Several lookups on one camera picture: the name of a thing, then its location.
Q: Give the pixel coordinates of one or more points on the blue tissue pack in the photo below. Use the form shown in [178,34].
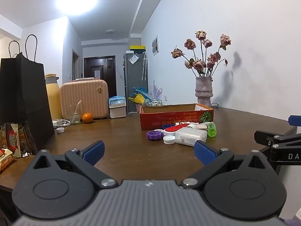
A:
[117,101]

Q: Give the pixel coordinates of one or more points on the dark brown door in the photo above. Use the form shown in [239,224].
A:
[94,68]

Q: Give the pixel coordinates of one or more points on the side door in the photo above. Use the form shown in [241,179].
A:
[75,66]

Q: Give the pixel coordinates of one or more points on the red and white brush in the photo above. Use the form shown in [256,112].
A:
[174,129]

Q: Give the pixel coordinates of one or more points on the hanging folded umbrella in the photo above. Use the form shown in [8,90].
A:
[144,66]

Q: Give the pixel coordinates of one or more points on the grey refrigerator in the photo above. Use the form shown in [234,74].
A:
[134,80]

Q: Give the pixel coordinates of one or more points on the pink ribbed suitcase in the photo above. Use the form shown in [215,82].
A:
[82,96]

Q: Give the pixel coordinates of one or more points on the orange cardboard box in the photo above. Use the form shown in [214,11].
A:
[164,120]

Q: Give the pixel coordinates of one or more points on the dried pink roses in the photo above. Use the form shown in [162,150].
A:
[199,63]

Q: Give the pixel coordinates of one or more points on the yellow watering can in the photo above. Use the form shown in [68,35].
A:
[138,98]

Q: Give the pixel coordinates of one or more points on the yellow thermos bottle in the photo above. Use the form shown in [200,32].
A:
[53,98]

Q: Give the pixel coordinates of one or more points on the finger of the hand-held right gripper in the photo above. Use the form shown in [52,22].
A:
[295,120]
[262,136]

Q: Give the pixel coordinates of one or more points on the clear glass cup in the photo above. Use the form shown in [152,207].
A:
[75,117]

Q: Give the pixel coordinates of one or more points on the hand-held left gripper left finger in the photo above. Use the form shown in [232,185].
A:
[95,151]

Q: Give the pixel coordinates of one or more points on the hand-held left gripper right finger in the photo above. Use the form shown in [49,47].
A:
[204,151]

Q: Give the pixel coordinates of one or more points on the red snack packet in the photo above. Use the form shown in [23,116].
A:
[4,159]

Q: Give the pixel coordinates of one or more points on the blue lid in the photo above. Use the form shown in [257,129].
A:
[167,126]

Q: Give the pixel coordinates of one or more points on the green bottle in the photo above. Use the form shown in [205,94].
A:
[211,130]

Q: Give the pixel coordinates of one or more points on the yellow box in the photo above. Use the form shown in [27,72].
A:
[137,48]

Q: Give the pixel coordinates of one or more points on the white ribbed lid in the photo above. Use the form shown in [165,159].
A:
[169,140]

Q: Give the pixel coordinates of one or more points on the orange fruit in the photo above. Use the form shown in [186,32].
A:
[87,118]

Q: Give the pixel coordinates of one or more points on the purple lid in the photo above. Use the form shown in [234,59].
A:
[154,135]

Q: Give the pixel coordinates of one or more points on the white storage bin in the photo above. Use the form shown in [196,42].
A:
[118,112]

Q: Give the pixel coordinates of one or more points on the translucent white plastic container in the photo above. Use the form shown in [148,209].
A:
[189,137]

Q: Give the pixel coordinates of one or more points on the textured pink vase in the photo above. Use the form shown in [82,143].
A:
[203,91]

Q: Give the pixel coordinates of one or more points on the black paper bag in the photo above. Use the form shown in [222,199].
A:
[21,87]

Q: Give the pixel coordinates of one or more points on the striped snack packet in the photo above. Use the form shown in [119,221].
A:
[14,139]

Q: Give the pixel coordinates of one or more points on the purple decorative plant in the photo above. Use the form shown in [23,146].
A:
[157,91]

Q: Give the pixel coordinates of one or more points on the ceiling light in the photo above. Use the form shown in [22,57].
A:
[76,1]

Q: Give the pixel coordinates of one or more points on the small white lid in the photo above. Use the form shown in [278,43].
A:
[60,130]

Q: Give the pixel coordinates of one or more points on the wall picture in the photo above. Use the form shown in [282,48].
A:
[155,45]

